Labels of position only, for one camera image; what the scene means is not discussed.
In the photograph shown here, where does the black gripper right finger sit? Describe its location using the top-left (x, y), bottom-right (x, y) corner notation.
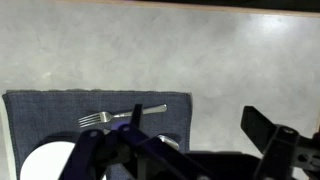
top-left (240, 105), bottom-right (320, 180)

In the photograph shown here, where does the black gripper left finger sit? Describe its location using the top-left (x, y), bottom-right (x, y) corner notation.
top-left (59, 103), bottom-right (214, 180)

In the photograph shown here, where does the white round plate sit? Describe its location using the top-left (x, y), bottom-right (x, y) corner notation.
top-left (19, 141), bottom-right (108, 180)

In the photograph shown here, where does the silver metal fork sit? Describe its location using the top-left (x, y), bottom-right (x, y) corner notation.
top-left (78, 103), bottom-right (168, 129)

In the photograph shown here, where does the dark blue woven placemat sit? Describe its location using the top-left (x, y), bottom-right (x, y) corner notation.
top-left (1, 89), bottom-right (194, 180)

